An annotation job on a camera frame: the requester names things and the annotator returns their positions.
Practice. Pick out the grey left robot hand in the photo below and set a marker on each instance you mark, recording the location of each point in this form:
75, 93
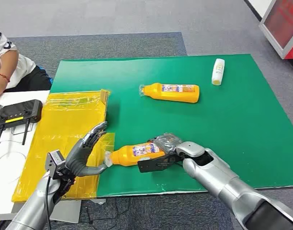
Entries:
77, 155

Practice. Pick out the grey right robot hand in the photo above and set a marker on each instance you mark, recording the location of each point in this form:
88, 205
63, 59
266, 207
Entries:
167, 141

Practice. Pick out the orange bottle with clear cap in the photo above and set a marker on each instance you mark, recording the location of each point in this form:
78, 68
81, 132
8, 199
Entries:
129, 154
175, 93

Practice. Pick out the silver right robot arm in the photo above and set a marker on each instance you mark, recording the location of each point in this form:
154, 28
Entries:
223, 177

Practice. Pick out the person's forearm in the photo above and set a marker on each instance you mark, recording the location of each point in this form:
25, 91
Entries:
6, 65

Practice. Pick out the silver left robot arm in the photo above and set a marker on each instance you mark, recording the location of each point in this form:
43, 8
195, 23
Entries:
34, 209

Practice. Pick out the small white bottle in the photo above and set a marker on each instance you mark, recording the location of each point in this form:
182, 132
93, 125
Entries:
217, 71

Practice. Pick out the yellow taped box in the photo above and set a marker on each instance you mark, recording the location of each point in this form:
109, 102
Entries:
60, 123

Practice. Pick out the green table mat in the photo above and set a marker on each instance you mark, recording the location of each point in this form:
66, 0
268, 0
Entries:
208, 127

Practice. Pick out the grey flat panel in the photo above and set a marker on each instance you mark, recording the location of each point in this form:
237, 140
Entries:
69, 211

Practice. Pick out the black controller with antennas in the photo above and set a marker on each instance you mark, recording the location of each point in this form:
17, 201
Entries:
19, 112

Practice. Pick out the red and white cabinet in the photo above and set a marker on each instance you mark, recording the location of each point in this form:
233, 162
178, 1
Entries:
283, 25

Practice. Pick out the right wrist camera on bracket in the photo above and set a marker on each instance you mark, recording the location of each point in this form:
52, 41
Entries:
155, 163

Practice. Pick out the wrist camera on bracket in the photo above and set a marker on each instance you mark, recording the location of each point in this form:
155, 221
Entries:
54, 162
155, 163

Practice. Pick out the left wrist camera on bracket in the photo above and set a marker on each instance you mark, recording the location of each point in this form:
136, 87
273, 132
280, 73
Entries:
54, 162

